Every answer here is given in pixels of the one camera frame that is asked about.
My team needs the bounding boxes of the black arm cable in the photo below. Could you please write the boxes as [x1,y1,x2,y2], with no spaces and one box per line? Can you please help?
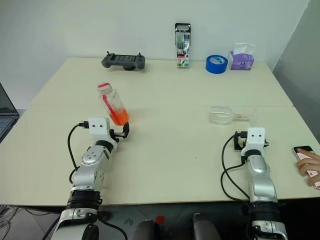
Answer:
[220,133,252,202]
[66,120,90,186]

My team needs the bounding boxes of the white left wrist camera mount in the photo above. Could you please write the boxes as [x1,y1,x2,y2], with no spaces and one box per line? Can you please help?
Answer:
[88,117,120,152]

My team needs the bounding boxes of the tangled grey cables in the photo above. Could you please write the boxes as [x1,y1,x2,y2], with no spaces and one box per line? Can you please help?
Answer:
[0,204,26,227]

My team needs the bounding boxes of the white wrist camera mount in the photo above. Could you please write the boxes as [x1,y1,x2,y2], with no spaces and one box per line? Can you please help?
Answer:
[241,126,266,157]
[88,117,120,152]

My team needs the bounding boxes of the bottle with orange liquid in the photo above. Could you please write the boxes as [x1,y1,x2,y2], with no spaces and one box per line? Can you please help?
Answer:
[99,88,130,126]

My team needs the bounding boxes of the smartphone with pink screen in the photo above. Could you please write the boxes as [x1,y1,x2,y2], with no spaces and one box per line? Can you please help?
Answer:
[292,145,320,191]

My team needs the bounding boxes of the blue tape roll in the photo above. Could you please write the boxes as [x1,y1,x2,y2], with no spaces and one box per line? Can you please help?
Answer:
[205,54,229,75]

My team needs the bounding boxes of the grey game controller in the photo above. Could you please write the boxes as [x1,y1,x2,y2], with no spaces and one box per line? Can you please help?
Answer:
[101,51,147,72]

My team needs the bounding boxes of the purple tissue box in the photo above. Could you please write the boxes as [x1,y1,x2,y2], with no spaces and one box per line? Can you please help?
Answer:
[227,42,256,71]

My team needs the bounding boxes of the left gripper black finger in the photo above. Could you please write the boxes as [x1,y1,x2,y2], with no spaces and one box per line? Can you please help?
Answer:
[121,121,131,139]

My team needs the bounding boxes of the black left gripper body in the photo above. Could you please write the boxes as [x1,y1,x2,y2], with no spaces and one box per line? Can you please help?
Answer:
[109,128,127,144]

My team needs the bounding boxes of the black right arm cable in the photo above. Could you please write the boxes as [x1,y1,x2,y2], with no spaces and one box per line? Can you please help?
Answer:
[220,133,252,202]

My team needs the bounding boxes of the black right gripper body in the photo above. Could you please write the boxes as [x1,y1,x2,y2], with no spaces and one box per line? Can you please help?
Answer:
[232,130,248,153]

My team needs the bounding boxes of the thick black loose cable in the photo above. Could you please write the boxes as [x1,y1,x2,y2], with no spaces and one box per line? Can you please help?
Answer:
[98,211,129,240]

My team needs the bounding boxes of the red and white bottle cap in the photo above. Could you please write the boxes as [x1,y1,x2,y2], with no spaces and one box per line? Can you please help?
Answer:
[97,81,113,95]

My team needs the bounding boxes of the dark laptop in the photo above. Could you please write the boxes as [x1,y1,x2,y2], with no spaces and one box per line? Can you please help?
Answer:
[0,82,20,145]

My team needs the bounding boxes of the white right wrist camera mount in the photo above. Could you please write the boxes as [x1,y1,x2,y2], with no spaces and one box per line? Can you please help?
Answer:
[241,126,266,157]

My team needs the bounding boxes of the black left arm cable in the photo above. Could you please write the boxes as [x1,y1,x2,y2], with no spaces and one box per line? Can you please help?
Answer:
[66,120,90,186]

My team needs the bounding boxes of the marker pen pack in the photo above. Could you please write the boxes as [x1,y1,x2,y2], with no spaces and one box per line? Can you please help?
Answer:
[174,22,192,69]

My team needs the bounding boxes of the clear wine glass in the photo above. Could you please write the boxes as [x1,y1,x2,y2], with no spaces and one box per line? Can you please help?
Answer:
[208,105,260,126]

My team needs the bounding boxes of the person's bare hand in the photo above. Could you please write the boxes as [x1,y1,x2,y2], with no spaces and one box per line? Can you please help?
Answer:
[296,149,320,188]

